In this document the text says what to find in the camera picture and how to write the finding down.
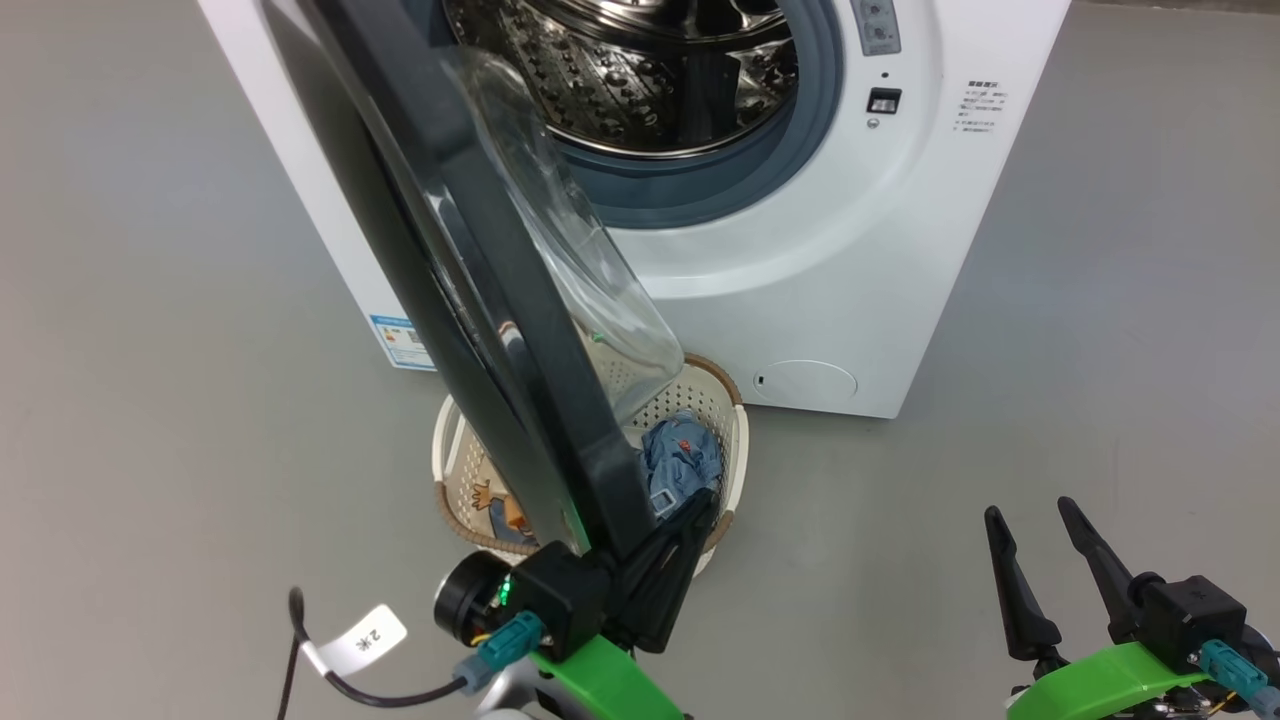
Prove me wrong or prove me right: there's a white front-load washing machine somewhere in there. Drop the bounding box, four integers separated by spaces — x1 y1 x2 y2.
195 0 1073 421

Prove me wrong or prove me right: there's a cream perforated laundry basket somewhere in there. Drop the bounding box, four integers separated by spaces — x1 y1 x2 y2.
432 352 749 579

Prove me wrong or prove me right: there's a blue patterned garment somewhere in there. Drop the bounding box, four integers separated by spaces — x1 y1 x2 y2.
640 410 723 521

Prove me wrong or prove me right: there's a white cable label tag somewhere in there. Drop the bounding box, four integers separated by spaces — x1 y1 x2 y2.
300 604 409 679

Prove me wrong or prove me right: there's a cream orange blue garment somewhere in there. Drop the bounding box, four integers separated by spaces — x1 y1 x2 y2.
468 478 541 549

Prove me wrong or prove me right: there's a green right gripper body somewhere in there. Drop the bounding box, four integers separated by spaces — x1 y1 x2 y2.
1005 643 1213 720

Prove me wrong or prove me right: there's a black cable with teal connector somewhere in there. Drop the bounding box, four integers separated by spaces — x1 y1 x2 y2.
1198 640 1280 720
278 588 546 720

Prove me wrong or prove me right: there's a black washing machine door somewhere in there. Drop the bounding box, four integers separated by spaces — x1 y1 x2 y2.
262 0 691 561

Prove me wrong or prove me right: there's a blue energy label sticker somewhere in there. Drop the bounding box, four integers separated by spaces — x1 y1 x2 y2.
368 315 436 371

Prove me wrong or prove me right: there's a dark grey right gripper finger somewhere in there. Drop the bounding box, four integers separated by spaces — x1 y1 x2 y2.
984 505 1063 663
1057 496 1146 641

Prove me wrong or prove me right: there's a round white filter cover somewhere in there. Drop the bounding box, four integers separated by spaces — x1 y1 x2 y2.
752 360 859 406

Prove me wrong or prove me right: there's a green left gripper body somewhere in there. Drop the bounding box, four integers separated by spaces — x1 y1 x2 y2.
530 635 686 720

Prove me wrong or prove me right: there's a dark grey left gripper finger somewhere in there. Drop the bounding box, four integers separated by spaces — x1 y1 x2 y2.
605 490 719 611
625 520 716 651

